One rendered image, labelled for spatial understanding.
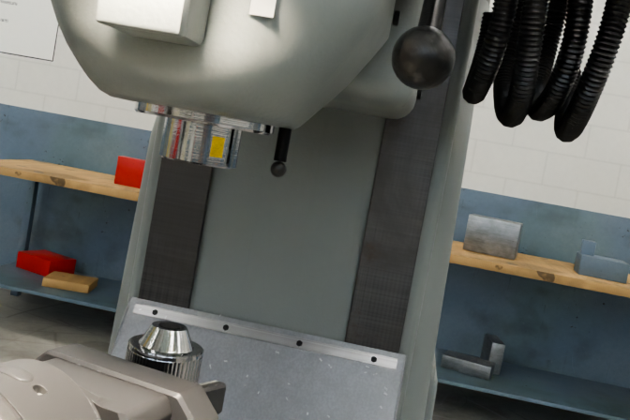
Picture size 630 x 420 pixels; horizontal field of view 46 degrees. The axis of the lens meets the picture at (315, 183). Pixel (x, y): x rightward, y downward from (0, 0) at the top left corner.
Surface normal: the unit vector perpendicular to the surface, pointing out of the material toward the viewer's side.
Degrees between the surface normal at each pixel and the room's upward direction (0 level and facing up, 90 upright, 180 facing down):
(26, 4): 90
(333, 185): 90
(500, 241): 90
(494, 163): 90
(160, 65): 111
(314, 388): 63
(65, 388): 27
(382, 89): 117
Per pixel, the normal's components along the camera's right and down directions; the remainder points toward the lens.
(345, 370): -0.04, -0.40
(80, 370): 0.18, -0.98
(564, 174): -0.14, 0.03
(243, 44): 0.13, 0.22
